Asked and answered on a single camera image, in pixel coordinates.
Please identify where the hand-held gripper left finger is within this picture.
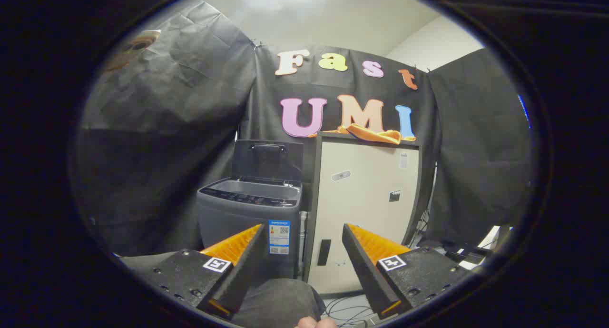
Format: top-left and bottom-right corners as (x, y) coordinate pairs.
(137, 223), (267, 319)

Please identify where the dark washing machine lid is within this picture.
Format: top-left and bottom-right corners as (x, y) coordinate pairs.
(232, 139), (305, 184)

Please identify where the black backdrop cloth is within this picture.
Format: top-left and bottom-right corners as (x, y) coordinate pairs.
(76, 2), (531, 258)

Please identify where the person's grey trouser leg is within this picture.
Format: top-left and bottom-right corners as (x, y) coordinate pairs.
(232, 278), (327, 328)

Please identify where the black floor cable tangle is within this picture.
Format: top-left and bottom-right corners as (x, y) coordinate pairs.
(321, 295), (381, 328)

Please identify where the white cabinet with grey frame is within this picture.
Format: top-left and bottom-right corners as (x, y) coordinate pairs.
(304, 131), (423, 295)

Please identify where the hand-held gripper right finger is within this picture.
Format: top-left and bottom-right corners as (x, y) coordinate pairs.
(342, 223), (471, 319)

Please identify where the grey drain hose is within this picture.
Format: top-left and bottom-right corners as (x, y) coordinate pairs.
(299, 211), (308, 277)

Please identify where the grey washing machine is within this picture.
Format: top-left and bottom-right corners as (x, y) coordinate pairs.
(196, 178), (304, 281)

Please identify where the orange polo shirt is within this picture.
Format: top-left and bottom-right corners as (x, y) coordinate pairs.
(312, 123), (417, 145)

